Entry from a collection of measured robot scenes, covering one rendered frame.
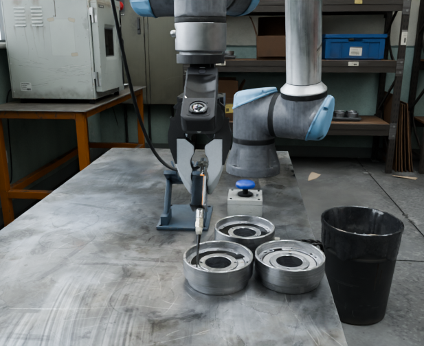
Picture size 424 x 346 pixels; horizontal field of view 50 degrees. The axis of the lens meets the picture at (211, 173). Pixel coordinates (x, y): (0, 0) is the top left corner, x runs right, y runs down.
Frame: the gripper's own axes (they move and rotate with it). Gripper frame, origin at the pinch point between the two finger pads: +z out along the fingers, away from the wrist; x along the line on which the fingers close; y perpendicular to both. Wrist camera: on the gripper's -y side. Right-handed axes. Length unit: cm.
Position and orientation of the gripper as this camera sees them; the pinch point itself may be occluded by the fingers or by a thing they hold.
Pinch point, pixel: (200, 187)
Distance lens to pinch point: 70.5
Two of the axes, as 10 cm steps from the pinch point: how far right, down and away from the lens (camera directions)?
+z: 0.0, 9.6, 2.8
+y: 0.8, -2.8, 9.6
